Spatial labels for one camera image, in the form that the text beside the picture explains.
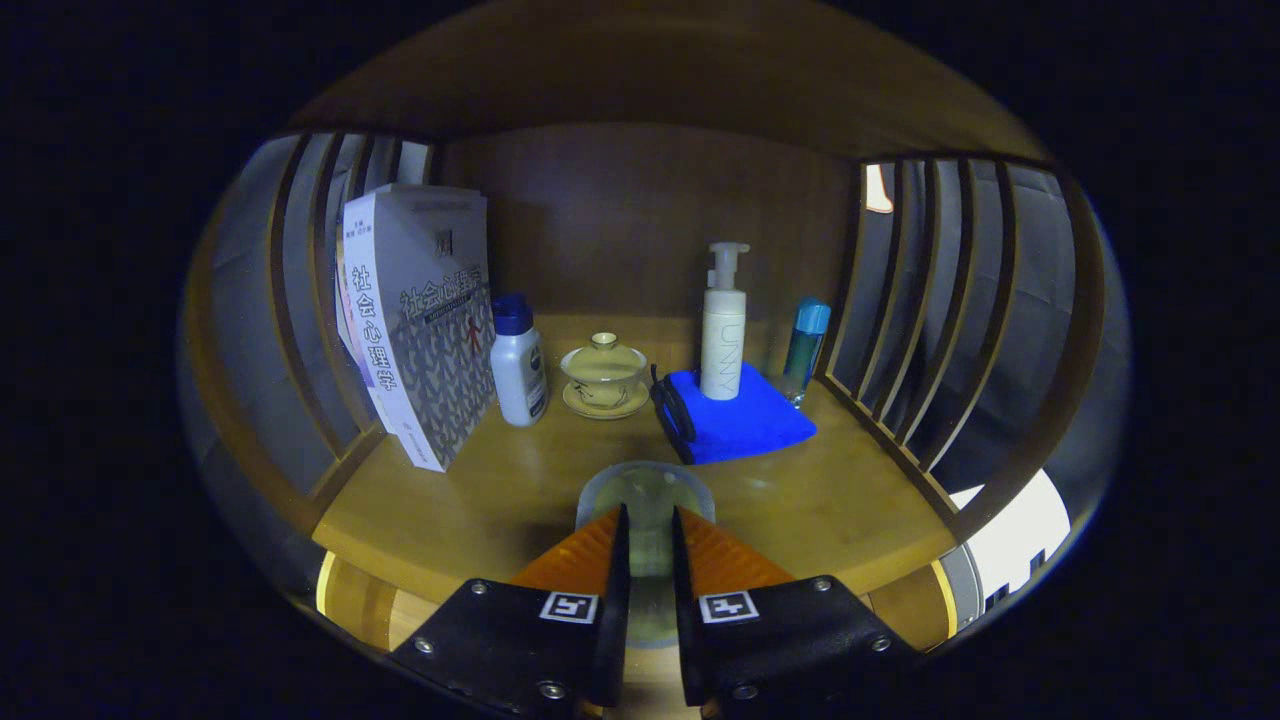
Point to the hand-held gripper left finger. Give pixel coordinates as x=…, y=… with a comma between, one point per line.
x=612, y=620

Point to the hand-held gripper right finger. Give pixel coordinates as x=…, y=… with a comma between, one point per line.
x=690, y=620

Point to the wooden countertop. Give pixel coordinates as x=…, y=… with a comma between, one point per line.
x=520, y=480

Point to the white drawer cabinet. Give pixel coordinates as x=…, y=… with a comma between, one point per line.
x=1010, y=530

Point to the brown wooden cabinet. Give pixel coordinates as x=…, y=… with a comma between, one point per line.
x=650, y=220

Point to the blue folded cloth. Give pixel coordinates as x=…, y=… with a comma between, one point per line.
x=750, y=425

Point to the yellow lidded teacup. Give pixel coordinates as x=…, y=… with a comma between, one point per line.
x=604, y=375

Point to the white bottle with blue cap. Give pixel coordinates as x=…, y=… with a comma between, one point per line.
x=520, y=370

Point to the white pump bottle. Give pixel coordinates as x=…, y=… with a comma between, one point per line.
x=722, y=340

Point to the clear blue bottle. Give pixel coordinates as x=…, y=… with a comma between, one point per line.
x=804, y=350

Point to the thick white book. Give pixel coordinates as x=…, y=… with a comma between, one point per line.
x=440, y=330

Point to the thin purple book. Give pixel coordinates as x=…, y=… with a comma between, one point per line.
x=347, y=335

